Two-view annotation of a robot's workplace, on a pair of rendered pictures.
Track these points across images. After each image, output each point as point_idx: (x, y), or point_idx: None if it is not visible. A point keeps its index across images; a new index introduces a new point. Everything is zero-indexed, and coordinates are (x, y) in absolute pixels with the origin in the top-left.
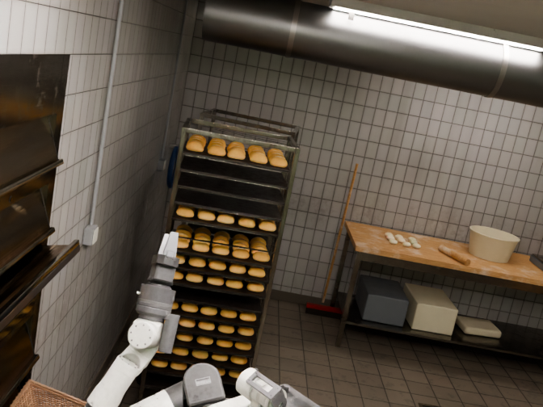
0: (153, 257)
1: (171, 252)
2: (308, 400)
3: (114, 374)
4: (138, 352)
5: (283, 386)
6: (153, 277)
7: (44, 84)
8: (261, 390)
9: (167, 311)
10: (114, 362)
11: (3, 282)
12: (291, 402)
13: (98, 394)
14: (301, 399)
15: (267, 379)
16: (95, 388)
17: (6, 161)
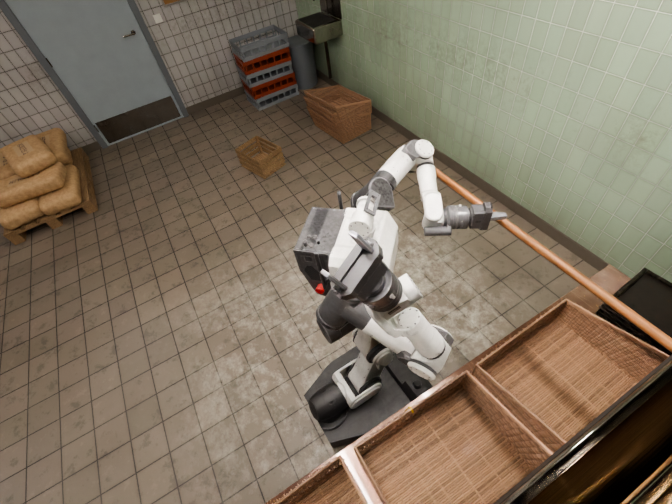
0: (361, 281)
1: (367, 240)
2: (304, 229)
3: (427, 322)
4: (391, 321)
5: (299, 249)
6: (387, 268)
7: None
8: (377, 202)
9: None
10: (422, 325)
11: None
12: (319, 233)
13: (439, 335)
14: (306, 233)
15: (368, 199)
16: (436, 342)
17: None
